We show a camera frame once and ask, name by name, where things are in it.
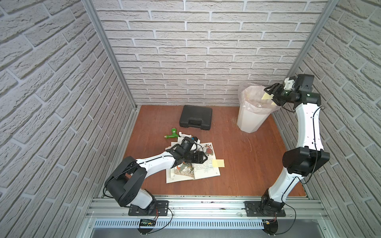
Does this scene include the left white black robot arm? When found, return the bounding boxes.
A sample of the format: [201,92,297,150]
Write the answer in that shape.
[104,137,207,209]

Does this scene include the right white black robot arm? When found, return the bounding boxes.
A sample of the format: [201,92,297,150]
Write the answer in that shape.
[259,74,330,213]

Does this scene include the green and white faucet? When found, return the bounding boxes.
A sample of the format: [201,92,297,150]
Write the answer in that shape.
[164,128,192,139]

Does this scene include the white trash bin with bag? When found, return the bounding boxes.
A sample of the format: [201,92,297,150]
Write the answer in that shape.
[237,83,280,133]

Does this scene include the black plastic tool case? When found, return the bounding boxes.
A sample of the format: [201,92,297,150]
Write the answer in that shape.
[179,105,212,131]

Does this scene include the left controller board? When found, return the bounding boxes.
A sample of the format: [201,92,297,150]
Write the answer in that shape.
[139,219,156,229]

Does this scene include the controller board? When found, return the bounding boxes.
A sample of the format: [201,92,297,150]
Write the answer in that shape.
[139,219,156,229]
[262,220,278,236]

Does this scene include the right controller board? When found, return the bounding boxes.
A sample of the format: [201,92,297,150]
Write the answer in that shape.
[262,220,278,236]

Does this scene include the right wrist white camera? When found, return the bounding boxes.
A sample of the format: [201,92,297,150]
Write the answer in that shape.
[283,76,296,91]

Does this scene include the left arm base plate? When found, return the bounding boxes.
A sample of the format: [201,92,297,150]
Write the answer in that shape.
[128,200,169,217]

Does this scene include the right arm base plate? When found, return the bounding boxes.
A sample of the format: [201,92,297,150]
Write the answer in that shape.
[244,201,286,217]

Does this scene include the aluminium front frame rail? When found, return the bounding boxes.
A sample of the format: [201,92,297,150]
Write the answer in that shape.
[84,196,328,230]

